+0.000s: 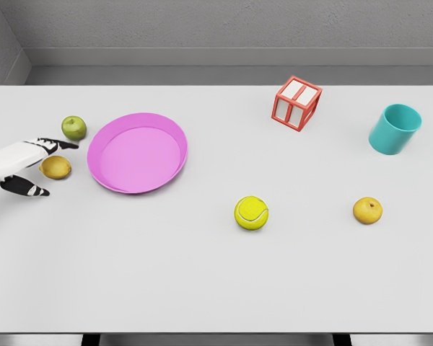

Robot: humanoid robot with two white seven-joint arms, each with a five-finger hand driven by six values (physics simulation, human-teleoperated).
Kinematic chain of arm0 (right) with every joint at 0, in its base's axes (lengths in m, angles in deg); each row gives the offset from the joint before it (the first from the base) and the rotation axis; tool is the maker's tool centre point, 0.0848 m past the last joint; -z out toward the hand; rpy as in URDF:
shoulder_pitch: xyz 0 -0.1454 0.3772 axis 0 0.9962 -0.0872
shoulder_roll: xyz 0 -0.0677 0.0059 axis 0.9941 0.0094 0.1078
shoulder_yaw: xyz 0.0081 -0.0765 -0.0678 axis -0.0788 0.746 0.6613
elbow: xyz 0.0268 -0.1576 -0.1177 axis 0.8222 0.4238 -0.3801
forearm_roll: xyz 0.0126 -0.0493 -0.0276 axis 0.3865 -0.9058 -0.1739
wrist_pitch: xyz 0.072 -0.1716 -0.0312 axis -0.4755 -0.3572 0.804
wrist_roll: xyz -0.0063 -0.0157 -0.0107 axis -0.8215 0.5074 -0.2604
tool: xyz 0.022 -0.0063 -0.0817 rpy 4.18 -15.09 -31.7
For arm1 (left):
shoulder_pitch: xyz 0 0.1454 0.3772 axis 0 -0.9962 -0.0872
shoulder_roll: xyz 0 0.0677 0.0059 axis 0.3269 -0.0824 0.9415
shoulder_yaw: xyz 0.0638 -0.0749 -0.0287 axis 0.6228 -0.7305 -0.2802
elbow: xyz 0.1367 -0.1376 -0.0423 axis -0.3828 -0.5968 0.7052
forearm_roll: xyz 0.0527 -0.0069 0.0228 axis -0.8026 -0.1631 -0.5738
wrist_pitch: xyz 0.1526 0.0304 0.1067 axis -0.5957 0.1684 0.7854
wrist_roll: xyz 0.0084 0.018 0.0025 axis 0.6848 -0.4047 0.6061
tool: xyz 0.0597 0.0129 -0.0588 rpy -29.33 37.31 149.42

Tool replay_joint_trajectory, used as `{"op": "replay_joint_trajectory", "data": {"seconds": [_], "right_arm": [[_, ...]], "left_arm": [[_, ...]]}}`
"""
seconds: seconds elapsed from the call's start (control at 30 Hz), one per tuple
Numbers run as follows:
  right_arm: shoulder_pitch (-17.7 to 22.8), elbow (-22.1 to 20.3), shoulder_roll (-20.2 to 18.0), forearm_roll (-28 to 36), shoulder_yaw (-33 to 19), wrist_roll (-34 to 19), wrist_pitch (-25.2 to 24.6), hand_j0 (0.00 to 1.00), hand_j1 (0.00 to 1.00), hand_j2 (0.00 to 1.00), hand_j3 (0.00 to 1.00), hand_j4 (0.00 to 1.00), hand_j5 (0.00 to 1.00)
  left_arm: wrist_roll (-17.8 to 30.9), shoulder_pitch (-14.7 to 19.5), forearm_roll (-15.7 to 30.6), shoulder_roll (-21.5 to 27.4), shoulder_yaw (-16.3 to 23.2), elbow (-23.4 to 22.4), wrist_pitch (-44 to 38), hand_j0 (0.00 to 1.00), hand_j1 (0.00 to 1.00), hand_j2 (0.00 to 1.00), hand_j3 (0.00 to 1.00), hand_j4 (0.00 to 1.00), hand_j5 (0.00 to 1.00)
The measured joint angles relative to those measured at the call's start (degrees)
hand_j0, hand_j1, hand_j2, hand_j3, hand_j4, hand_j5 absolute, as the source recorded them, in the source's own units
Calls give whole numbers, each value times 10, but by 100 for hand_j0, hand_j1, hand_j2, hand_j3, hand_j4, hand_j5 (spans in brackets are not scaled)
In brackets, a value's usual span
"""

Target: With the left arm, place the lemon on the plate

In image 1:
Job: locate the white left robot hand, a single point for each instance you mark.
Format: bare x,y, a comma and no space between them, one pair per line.
14,156

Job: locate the yellow lemon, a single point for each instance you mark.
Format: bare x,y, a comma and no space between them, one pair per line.
56,168

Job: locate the pink round plate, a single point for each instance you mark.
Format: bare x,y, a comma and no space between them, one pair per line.
138,153

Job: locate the yellow-green tennis ball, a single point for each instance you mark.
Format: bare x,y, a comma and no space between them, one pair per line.
251,213

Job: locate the teal cup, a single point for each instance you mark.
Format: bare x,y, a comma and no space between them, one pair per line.
394,129

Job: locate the red and white cube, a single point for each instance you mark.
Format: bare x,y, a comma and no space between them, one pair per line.
296,103

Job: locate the yellow pear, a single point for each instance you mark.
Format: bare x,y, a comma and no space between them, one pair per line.
367,210

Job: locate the green apple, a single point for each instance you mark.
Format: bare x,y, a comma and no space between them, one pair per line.
73,127

